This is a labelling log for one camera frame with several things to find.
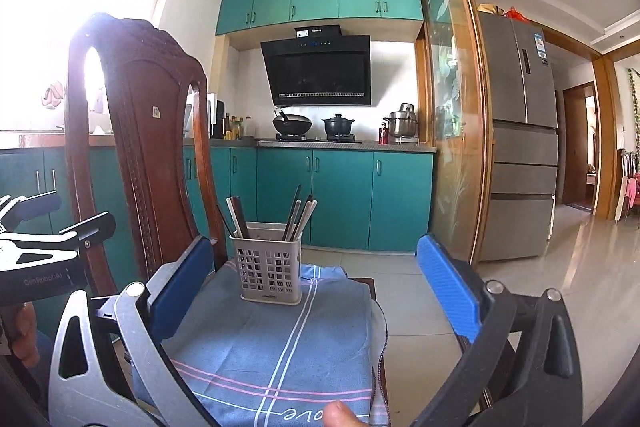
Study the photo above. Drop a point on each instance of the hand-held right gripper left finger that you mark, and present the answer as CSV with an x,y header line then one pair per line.
x,y
182,282

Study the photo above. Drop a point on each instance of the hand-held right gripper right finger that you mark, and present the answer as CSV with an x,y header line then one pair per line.
x,y
442,282

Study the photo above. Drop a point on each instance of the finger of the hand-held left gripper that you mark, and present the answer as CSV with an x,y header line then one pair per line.
x,y
40,204
95,227

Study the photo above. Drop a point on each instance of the white plastic utensil basket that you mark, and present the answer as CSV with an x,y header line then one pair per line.
x,y
260,239

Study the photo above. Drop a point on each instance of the person's left hand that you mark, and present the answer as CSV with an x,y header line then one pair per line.
x,y
24,332

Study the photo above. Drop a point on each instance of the person's right hand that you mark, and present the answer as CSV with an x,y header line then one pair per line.
x,y
341,414

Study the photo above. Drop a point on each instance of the dark grey chopstick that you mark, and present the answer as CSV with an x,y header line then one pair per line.
x,y
224,219

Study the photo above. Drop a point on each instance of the blue striped cloth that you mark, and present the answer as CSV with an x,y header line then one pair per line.
x,y
235,337

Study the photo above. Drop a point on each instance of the brown wooden chair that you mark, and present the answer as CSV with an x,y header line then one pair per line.
x,y
150,157

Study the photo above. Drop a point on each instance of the wooden glass sliding door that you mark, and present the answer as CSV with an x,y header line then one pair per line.
x,y
455,157

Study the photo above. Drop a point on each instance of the teal base cabinets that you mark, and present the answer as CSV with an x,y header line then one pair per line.
x,y
345,192

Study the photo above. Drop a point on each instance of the silver refrigerator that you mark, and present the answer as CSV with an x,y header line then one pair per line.
x,y
525,147

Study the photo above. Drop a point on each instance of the red bottle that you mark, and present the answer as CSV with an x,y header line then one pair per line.
x,y
383,134

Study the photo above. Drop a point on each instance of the row of condiment bottles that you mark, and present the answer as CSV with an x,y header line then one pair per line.
x,y
233,129

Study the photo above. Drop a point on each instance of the stainless steel pot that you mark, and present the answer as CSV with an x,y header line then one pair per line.
x,y
402,124

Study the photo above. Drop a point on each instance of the black countertop appliance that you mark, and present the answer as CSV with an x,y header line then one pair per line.
x,y
218,119

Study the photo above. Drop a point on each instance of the black cooking pot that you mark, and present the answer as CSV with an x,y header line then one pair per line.
x,y
338,127

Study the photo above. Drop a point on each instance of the gas stove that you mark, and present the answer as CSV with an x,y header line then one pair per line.
x,y
317,138

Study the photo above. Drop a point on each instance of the black wok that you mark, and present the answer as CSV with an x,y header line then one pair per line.
x,y
292,124

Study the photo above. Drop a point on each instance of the pink cloth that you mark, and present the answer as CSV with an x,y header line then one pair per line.
x,y
632,192

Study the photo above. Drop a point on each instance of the black range hood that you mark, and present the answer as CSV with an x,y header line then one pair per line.
x,y
315,72

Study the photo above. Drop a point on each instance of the green hanging vine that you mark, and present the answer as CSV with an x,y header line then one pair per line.
x,y
634,92

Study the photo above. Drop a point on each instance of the red plastic bag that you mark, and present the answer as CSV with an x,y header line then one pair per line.
x,y
514,14

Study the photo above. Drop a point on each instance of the wooden door frame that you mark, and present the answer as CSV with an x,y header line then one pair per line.
x,y
570,147

